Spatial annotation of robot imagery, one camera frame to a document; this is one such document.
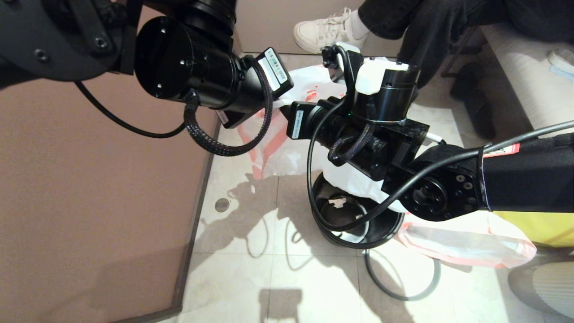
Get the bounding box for white red plastic bag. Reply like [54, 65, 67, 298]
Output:
[238, 57, 404, 214]

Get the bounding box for black trousers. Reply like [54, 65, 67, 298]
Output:
[357, 0, 574, 87]

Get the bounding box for beige upholstered bench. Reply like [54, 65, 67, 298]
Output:
[478, 25, 574, 135]

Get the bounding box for grey bin retaining ring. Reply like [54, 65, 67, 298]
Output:
[365, 249, 442, 302]

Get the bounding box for white round object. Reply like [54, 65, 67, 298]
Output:
[546, 48, 574, 76]

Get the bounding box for white sneaker with grey laces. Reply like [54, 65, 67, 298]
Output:
[294, 8, 360, 55]

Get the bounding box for grey ribbed rounded object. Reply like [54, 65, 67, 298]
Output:
[508, 262, 574, 320]

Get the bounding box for yellow plastic bag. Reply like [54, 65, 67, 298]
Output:
[493, 211, 574, 248]

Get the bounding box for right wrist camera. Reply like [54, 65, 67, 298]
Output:
[322, 43, 365, 97]

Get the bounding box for used white pink-rimmed trash bag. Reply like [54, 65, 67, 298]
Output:
[397, 210, 537, 269]

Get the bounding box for white sock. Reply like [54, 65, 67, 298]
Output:
[349, 11, 369, 40]

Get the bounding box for black bench leg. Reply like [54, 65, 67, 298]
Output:
[450, 63, 496, 140]

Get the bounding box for black round trash bin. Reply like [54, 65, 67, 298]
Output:
[311, 173, 405, 250]

